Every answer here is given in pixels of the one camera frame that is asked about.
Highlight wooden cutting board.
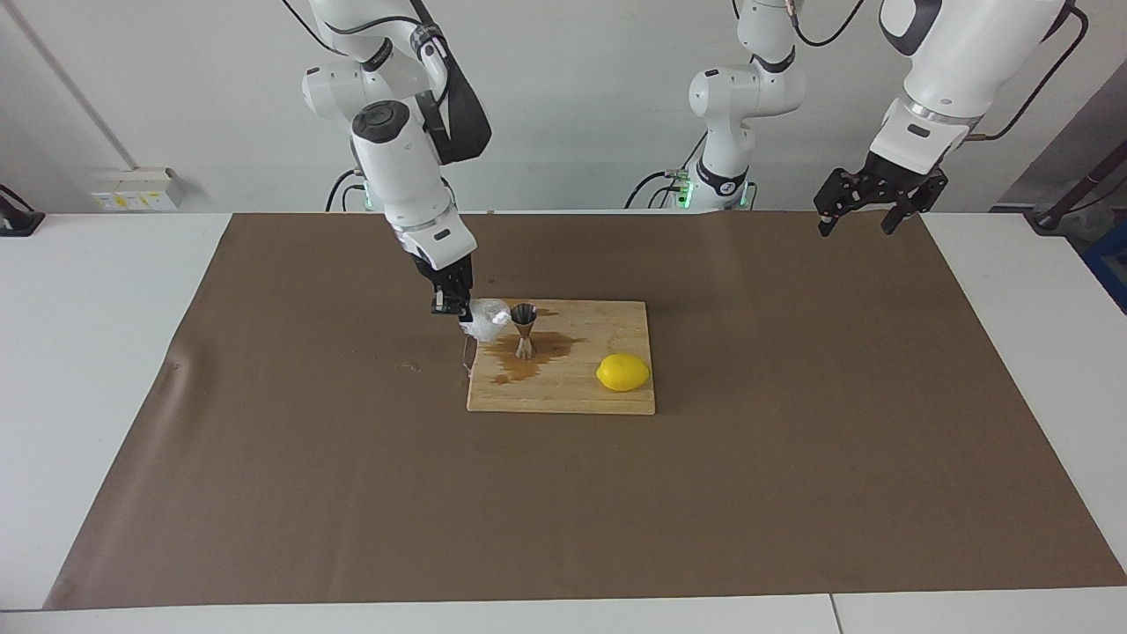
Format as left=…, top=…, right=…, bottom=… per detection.
left=461, top=299, right=657, bottom=416

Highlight blue box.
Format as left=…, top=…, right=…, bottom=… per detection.
left=1081, top=238, right=1127, bottom=313

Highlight brown paper table mat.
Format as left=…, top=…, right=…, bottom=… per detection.
left=44, top=211, right=1127, bottom=610

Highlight dark stand pole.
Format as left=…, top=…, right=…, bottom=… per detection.
left=1032, top=141, right=1127, bottom=232

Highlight black base cables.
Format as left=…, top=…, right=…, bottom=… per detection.
left=625, top=129, right=707, bottom=210
left=324, top=167, right=367, bottom=212

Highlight yellow lemon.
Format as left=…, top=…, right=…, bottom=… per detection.
left=596, top=353, right=652, bottom=393

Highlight steel double jigger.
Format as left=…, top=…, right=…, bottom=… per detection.
left=511, top=303, right=539, bottom=360

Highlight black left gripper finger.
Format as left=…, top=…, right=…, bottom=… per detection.
left=880, top=172, right=950, bottom=237
left=813, top=167, right=873, bottom=238

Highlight black right base cables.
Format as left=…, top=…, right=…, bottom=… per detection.
left=324, top=167, right=367, bottom=212

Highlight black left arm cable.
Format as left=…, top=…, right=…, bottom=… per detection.
left=788, top=0, right=1091, bottom=142

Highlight black clamp mount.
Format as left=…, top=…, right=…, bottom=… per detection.
left=0, top=185, right=45, bottom=237

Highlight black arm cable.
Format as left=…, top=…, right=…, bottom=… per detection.
left=282, top=0, right=446, bottom=89
left=788, top=0, right=1091, bottom=142

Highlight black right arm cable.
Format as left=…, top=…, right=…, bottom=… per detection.
left=282, top=0, right=446, bottom=89

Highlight black left base cables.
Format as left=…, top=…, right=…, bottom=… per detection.
left=625, top=129, right=707, bottom=210

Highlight white wall cable duct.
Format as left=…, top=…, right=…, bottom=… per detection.
left=4, top=0, right=140, bottom=173

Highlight white wall socket box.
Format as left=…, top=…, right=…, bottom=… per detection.
left=91, top=167, right=184, bottom=212

